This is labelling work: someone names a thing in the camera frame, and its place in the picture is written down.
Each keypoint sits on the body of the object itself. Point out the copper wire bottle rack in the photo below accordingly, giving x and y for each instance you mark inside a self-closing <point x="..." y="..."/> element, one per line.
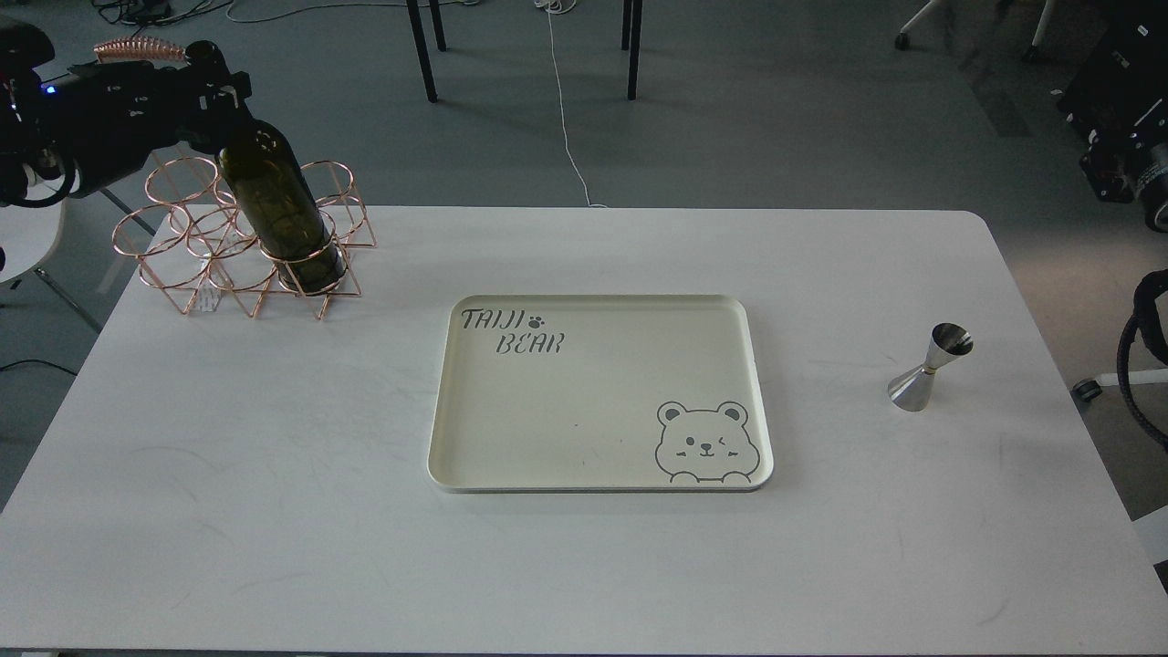
<point x="210" y="250"/>

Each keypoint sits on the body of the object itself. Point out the cream bear serving tray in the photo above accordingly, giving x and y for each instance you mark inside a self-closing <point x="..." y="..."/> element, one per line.
<point x="604" y="393"/>

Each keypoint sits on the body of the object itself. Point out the steel double jigger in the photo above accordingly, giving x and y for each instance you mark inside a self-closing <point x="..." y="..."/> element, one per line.
<point x="912" y="391"/>

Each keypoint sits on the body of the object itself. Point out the black equipment case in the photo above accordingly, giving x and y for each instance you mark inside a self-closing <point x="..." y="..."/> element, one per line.
<point x="1118" y="93"/>

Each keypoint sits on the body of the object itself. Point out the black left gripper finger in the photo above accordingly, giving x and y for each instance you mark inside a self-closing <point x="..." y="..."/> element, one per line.
<point x="208" y="131"/>
<point x="218" y="93"/>

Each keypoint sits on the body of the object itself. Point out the dark green wine bottle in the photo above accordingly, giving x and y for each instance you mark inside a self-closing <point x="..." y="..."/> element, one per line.
<point x="268" y="185"/>

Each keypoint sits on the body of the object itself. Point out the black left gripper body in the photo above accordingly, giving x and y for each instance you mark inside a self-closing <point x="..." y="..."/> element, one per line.
<point x="108" y="118"/>

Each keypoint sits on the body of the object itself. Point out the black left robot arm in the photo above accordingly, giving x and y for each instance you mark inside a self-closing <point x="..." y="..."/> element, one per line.
<point x="35" y="175"/>

